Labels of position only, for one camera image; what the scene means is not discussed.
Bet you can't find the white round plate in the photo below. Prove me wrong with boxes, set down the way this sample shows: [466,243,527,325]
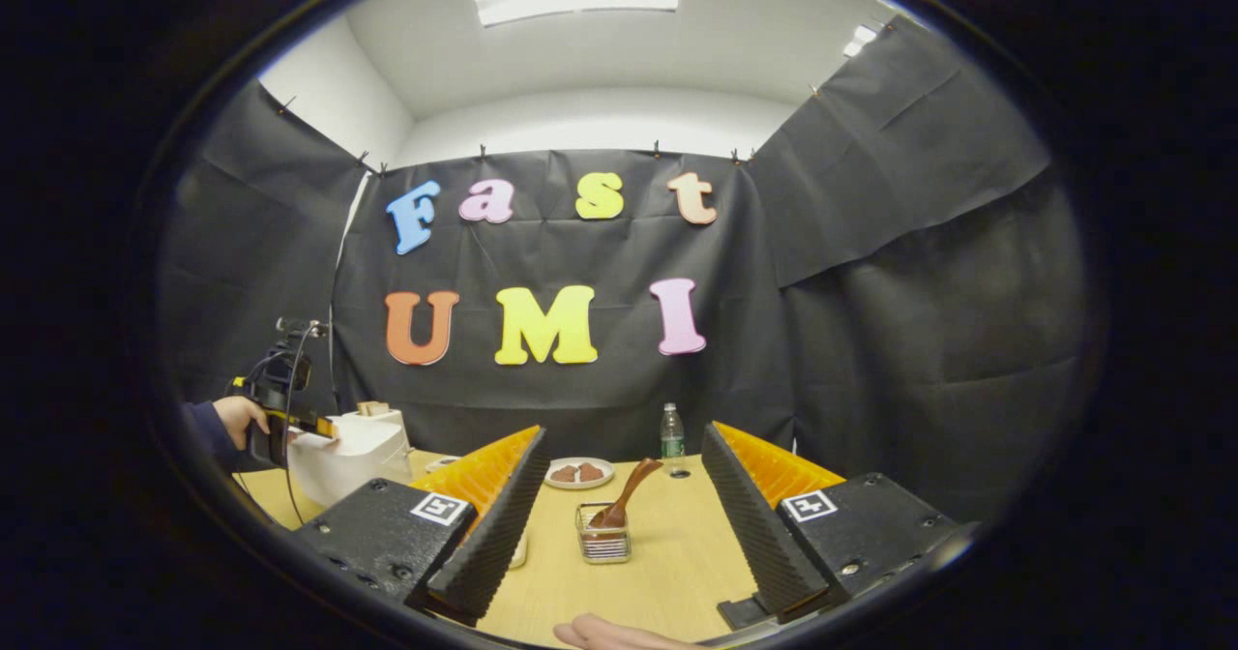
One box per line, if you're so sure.
[544,457,616,490]

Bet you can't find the black cable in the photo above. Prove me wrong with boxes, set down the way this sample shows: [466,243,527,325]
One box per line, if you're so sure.
[279,326,325,527]

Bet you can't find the clear plastic water bottle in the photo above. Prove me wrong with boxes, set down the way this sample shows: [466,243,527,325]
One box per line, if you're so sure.
[660,402,687,475]

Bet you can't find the brown wooden spoon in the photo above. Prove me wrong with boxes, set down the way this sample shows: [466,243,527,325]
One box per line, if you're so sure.
[590,458,664,531]

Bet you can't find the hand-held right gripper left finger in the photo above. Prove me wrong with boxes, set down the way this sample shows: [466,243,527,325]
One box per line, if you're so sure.
[290,424,550,627]

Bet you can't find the clear chopstick holder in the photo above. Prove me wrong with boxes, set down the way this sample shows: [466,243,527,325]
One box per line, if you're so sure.
[575,502,633,565]

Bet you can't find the white rice cooker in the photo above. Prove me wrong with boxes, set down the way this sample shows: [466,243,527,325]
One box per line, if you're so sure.
[287,416,414,508]

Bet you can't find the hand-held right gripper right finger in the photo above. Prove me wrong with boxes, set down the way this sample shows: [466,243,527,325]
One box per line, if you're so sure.
[700,420,968,625]

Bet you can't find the black backdrop cloth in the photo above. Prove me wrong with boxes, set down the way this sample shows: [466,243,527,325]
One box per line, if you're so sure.
[160,16,1089,525]

